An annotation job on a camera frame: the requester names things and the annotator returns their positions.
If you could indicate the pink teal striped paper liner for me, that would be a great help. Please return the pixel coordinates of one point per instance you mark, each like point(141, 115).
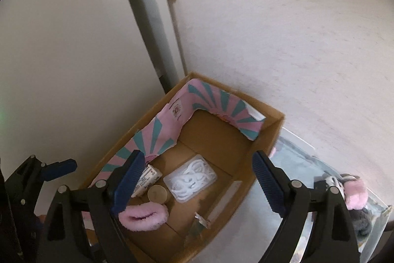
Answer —
point(172, 122)

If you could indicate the grey fluffy cloth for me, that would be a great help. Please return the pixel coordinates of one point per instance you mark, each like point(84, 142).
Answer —
point(363, 220)

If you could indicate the brown cardboard box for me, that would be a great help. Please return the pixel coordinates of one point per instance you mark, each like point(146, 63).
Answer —
point(212, 139)

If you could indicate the pink fluffy plush piece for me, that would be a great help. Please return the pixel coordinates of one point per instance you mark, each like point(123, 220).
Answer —
point(357, 192)

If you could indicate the light blue printed blanket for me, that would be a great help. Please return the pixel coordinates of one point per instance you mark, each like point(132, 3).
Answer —
point(295, 155)

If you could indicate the grey door frame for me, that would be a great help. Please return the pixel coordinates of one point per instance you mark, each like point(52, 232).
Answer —
point(144, 4)

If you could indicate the small clear clip packet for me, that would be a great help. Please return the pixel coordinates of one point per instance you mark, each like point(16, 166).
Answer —
point(201, 220)

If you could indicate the pink fluffy scrunchie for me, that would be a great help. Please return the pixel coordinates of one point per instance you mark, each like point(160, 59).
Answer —
point(157, 215)

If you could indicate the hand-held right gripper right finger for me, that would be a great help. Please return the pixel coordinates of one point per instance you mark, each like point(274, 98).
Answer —
point(268, 186)

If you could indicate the small round tan lid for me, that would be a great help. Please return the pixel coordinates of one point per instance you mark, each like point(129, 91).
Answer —
point(157, 193)

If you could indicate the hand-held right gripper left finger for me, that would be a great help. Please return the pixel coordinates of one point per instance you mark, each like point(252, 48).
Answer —
point(127, 186)

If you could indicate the black white panda plush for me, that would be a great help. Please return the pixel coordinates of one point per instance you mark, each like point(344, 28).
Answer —
point(334, 181)

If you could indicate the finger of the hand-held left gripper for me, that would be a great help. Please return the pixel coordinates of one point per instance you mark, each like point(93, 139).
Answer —
point(61, 168)

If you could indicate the clear bag of white rings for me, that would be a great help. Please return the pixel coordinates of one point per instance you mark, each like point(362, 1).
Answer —
point(190, 179)

